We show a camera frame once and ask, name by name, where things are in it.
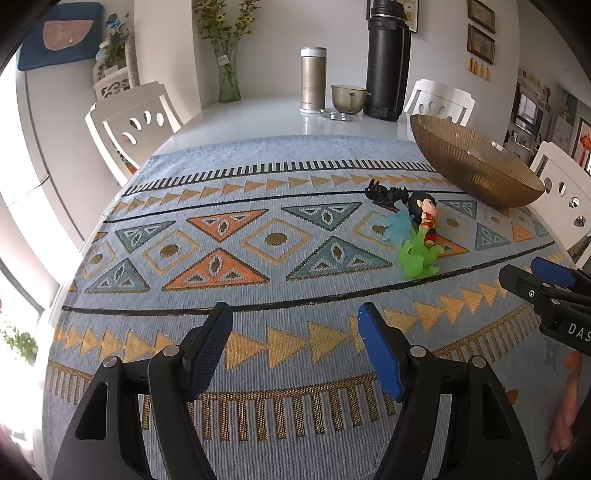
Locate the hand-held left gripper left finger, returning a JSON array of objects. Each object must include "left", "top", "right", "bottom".
[{"left": 51, "top": 302, "right": 234, "bottom": 480}]

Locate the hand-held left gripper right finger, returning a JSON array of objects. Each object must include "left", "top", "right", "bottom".
[{"left": 358, "top": 302, "right": 539, "bottom": 480}]

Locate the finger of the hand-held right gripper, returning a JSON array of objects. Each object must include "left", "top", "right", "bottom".
[
  {"left": 499, "top": 264, "right": 564, "bottom": 315},
  {"left": 530, "top": 256, "right": 591, "bottom": 298}
]

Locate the gold ribbed bowl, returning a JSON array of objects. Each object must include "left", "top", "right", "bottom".
[{"left": 410, "top": 114, "right": 546, "bottom": 208}]

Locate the person's right hand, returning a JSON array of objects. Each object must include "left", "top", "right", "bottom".
[{"left": 549, "top": 351, "right": 583, "bottom": 454}]

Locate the patterned woven tablecloth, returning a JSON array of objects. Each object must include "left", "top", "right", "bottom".
[{"left": 44, "top": 136, "right": 571, "bottom": 480}]

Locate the white dining chair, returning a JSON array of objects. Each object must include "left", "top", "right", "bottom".
[
  {"left": 85, "top": 82, "right": 183, "bottom": 185},
  {"left": 529, "top": 141, "right": 591, "bottom": 268},
  {"left": 403, "top": 79, "right": 475, "bottom": 127}
]

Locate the green translucent toy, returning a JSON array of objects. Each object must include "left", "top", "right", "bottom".
[{"left": 399, "top": 228, "right": 445, "bottom": 281}]

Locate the red clothed doll figure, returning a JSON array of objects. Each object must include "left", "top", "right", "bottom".
[{"left": 409, "top": 191, "right": 439, "bottom": 245}]

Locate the pale blue translucent toy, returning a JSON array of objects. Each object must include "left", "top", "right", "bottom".
[{"left": 381, "top": 205, "right": 416, "bottom": 244}]

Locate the red flower painting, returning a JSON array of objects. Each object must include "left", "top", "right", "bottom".
[{"left": 573, "top": 117, "right": 591, "bottom": 172}]

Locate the black spiky toy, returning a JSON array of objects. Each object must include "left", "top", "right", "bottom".
[{"left": 365, "top": 180, "right": 409, "bottom": 210}]

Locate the green potted plant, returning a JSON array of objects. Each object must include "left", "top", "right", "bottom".
[{"left": 2, "top": 318, "right": 38, "bottom": 365}]

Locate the black thermos flask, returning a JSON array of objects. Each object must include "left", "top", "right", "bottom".
[{"left": 365, "top": 0, "right": 413, "bottom": 121}]

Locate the smoked glass cup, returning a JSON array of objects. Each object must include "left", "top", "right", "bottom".
[{"left": 331, "top": 84, "right": 370, "bottom": 114}]

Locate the green glass vase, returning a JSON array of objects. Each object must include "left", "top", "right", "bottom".
[{"left": 212, "top": 39, "right": 242, "bottom": 103}]

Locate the white carved cabinet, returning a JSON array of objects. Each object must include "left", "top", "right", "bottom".
[{"left": 92, "top": 41, "right": 139, "bottom": 100}]

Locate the champagne thermos bottle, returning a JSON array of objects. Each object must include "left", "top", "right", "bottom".
[{"left": 299, "top": 46, "right": 328, "bottom": 115}]

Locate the yellow flower bouquet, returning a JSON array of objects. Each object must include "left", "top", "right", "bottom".
[{"left": 194, "top": 0, "right": 262, "bottom": 51}]

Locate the framed wall picture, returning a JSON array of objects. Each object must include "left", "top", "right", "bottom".
[
  {"left": 466, "top": 23, "right": 496, "bottom": 64},
  {"left": 467, "top": 0, "right": 497, "bottom": 33}
]

